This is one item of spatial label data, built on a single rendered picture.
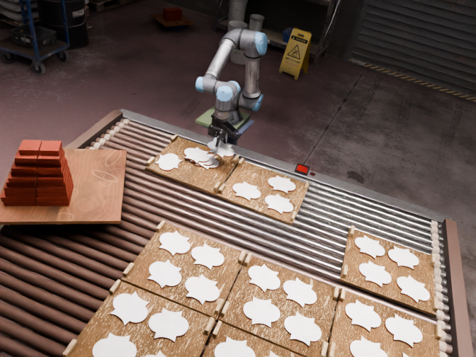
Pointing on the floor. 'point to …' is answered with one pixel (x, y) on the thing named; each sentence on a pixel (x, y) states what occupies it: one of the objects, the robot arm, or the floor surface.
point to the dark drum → (56, 23)
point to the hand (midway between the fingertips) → (220, 149)
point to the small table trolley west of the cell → (8, 49)
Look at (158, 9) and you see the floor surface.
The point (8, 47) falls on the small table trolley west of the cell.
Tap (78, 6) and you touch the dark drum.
